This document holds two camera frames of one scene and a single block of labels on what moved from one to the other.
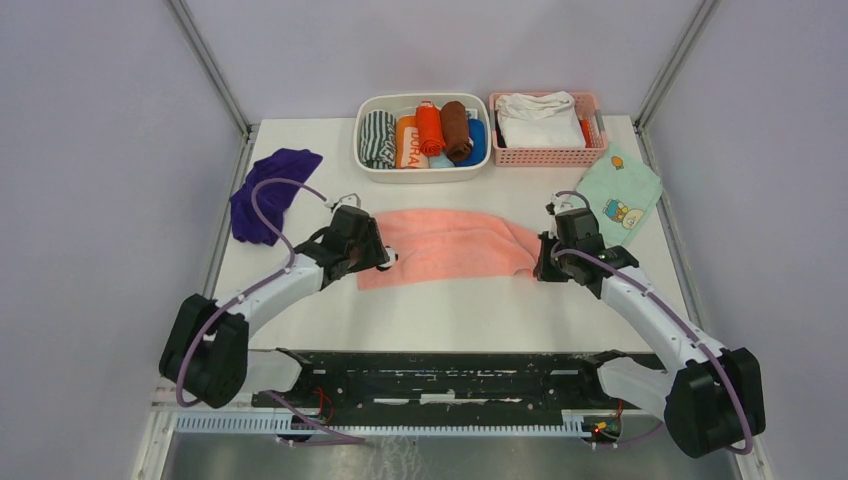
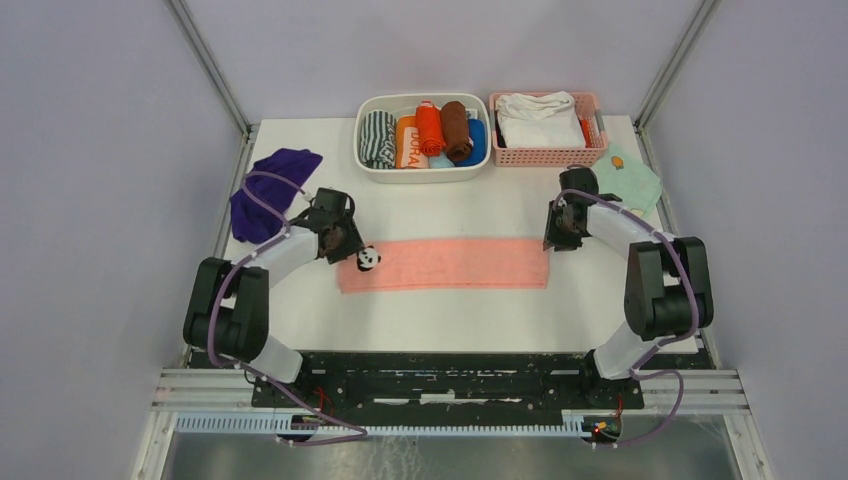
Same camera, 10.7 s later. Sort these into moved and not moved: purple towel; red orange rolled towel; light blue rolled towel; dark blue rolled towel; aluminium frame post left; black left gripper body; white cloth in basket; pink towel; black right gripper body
Moved: black right gripper body; black left gripper body; pink towel
Not moved: dark blue rolled towel; white cloth in basket; aluminium frame post left; red orange rolled towel; purple towel; light blue rolled towel
